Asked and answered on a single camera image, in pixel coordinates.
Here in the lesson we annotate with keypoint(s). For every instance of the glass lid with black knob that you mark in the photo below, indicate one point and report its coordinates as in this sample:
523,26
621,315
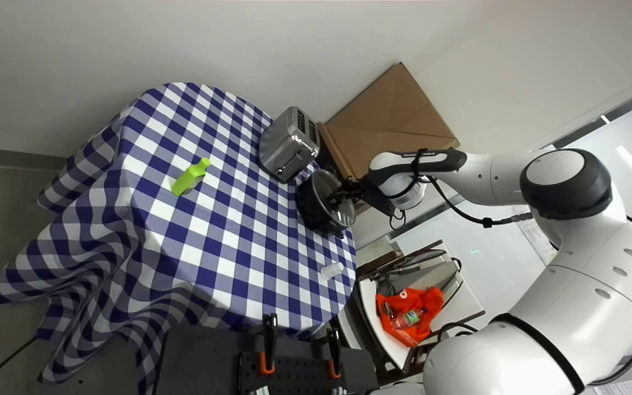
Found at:
335,200

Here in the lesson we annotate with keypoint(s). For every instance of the silver toaster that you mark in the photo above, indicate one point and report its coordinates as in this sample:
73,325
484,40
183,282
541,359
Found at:
287,146

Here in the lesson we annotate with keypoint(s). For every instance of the black cooking pot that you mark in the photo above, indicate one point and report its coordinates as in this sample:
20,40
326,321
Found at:
313,211

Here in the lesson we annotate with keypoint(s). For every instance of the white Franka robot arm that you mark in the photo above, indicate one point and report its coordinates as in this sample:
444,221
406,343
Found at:
587,293

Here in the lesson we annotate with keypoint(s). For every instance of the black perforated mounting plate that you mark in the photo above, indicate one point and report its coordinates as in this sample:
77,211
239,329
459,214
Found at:
295,374

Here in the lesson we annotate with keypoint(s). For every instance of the plastic drink bottle green label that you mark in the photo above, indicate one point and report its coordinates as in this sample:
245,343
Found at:
408,319

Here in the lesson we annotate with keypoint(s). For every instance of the orange bag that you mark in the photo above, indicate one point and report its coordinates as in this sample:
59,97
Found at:
406,315

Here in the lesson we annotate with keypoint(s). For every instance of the small white bottle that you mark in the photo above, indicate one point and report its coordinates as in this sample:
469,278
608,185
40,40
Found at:
333,271

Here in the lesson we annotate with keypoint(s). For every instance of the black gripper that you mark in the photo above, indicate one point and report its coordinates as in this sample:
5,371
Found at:
383,199

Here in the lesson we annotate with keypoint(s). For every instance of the large brown cardboard box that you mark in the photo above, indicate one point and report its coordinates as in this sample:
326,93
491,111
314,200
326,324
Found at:
393,117

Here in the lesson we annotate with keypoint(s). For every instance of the blue white checkered tablecloth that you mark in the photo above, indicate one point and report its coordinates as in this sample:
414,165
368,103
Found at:
185,255

